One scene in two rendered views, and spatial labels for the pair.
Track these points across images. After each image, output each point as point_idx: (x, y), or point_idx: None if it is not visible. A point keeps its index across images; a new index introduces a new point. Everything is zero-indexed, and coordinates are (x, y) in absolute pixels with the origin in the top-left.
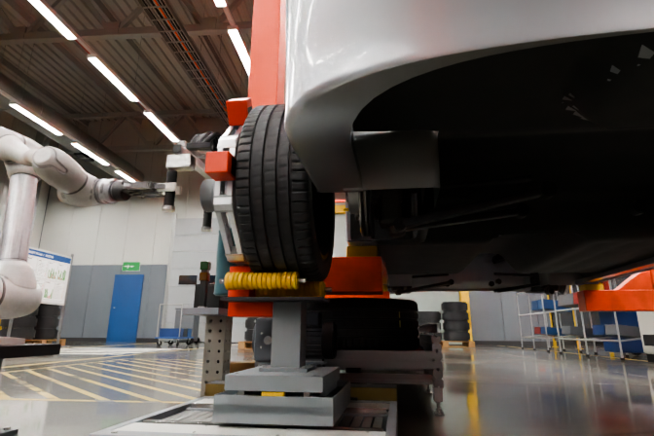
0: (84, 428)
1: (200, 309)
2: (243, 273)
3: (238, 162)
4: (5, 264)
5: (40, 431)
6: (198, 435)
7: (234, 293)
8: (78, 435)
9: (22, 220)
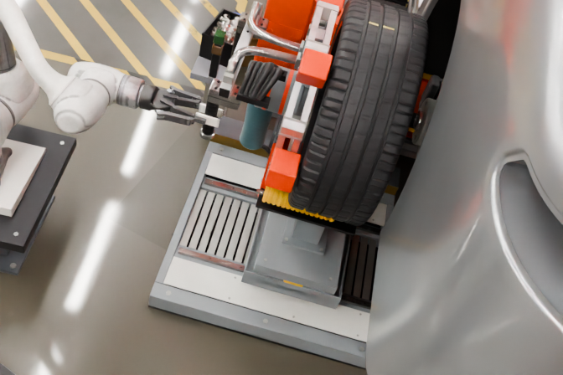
0: (108, 187)
1: (211, 80)
2: (282, 197)
3: (303, 176)
4: (0, 82)
5: (72, 192)
6: (235, 310)
7: None
8: (111, 212)
9: (0, 26)
